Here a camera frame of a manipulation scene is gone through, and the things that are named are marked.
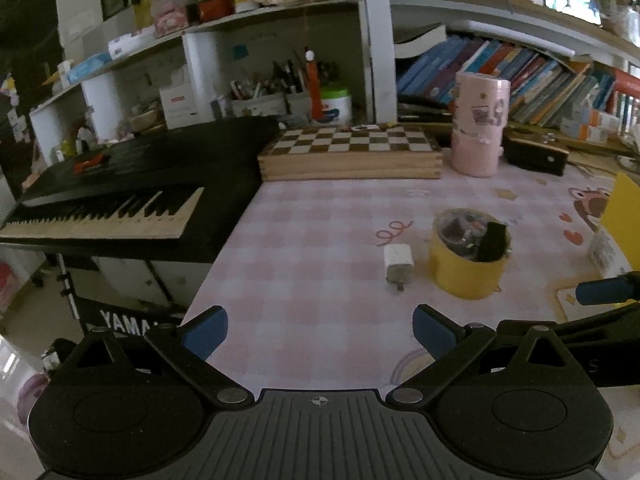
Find white charger plug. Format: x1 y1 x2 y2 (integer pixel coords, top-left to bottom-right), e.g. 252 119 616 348
382 244 416 292

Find black electronic keyboard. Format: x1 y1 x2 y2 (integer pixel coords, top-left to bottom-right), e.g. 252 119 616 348
0 117 281 263

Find white storage box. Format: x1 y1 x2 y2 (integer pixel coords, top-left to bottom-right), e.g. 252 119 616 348
160 82 201 129

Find pink checked cloth desktop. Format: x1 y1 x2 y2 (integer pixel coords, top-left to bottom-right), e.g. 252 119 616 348
182 157 640 480

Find yellow cardboard box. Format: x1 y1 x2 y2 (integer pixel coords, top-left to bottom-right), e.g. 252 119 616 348
589 171 640 277

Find white jar green lid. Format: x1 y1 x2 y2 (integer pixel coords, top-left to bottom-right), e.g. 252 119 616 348
320 87 353 125

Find orange pen white cap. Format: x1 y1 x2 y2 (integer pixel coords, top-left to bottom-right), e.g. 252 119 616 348
305 50 323 122

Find wooden chessboard box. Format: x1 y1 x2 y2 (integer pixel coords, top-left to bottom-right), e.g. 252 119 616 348
257 124 443 182

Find yellow tape roll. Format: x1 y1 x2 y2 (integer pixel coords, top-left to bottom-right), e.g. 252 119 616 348
429 207 513 301

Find pink cylinder pen holder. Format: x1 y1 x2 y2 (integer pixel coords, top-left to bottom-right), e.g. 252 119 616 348
451 71 511 178

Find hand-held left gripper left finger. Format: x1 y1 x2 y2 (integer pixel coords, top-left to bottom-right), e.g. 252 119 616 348
60 305 249 408

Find small dark picture frame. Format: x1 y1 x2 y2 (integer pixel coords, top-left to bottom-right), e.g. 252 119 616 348
100 0 141 18

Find black keyboard stand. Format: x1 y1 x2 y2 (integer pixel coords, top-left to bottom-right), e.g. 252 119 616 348
55 255 187 341

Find white shelf unit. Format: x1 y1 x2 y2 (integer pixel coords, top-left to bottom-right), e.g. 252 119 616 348
29 0 640 161

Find lit tablet screen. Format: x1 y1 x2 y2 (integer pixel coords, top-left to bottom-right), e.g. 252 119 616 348
544 0 603 26

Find white holder with pens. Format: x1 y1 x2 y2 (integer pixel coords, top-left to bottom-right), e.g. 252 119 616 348
229 59 312 119

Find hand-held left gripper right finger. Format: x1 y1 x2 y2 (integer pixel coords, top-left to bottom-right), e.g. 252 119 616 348
392 304 586 406

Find black pencil case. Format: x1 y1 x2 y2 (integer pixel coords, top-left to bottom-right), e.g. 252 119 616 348
502 130 571 176

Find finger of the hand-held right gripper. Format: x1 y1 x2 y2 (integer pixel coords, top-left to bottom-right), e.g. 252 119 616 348
500 304 640 346
575 271 640 307

